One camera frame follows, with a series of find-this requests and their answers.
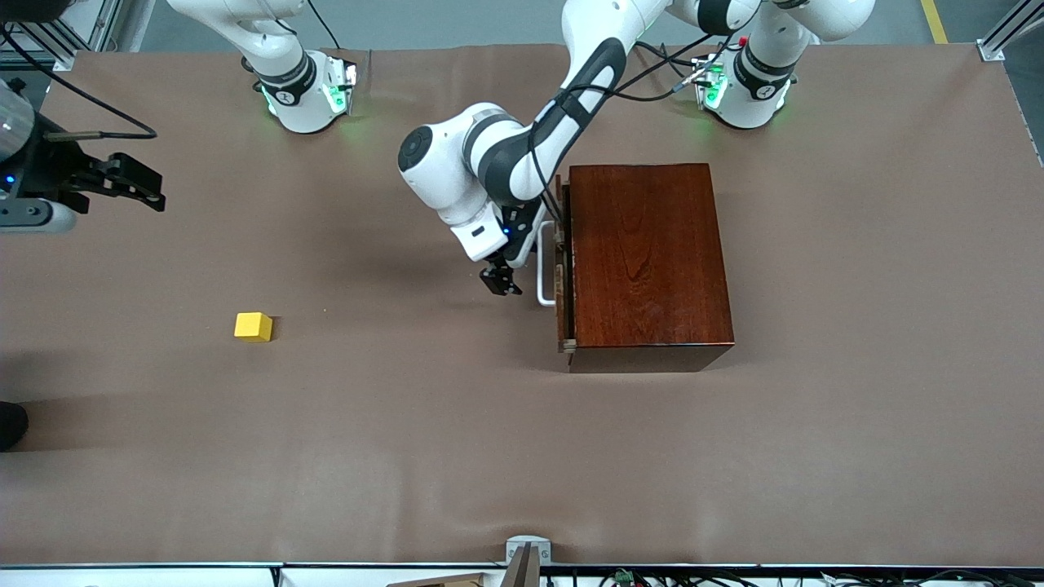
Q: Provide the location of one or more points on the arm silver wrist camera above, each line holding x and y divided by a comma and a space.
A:
33, 217
524, 236

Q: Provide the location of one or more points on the aluminium profile bar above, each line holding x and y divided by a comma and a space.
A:
1007, 33

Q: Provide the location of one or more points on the brown table cover sheet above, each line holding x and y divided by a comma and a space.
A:
408, 424

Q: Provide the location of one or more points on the white table edge rail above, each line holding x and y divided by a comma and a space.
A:
163, 576

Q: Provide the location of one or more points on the grey metal table clamp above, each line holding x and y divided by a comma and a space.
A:
528, 543

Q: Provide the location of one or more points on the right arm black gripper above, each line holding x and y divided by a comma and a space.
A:
50, 169

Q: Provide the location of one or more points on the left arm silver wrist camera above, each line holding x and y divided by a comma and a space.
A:
524, 236

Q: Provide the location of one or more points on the yellow cube block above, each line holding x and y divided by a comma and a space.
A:
253, 327

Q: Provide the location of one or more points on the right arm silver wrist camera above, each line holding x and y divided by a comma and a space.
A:
33, 217

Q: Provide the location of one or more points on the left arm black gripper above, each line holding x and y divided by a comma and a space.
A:
498, 278

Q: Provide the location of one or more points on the dark wooden cabinet box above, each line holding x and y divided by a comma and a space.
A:
652, 253

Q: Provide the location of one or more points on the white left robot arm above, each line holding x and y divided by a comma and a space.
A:
457, 167

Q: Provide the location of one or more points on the aluminium frame with struts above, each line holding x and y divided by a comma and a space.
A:
81, 24

